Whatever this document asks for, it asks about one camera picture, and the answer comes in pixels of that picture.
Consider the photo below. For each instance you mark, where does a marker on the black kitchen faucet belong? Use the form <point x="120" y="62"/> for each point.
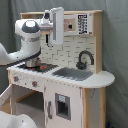
<point x="82" y="64"/>

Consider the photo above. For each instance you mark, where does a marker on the wooden toy kitchen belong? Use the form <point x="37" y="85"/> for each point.
<point x="30" y="101"/>

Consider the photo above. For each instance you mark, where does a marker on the grey sink basin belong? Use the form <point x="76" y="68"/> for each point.
<point x="73" y="74"/>

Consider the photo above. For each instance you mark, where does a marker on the black stovetop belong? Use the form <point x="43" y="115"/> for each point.
<point x="43" y="67"/>

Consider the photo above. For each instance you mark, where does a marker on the silver cooking pot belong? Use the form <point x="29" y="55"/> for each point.
<point x="34" y="62"/>

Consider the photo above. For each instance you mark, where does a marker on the red right stove knob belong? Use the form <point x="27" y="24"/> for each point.
<point x="34" y="84"/>

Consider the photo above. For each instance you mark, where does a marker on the red stove knob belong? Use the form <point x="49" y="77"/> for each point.
<point x="15" y="78"/>
<point x="34" y="84"/>

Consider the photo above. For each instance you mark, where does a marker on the white dishwasher door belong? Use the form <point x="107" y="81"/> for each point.
<point x="63" y="106"/>

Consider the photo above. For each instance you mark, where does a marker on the red left stove knob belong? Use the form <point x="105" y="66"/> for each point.
<point x="15" y="78"/>

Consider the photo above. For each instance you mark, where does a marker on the white oven door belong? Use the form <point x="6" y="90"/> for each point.
<point x="6" y="96"/>

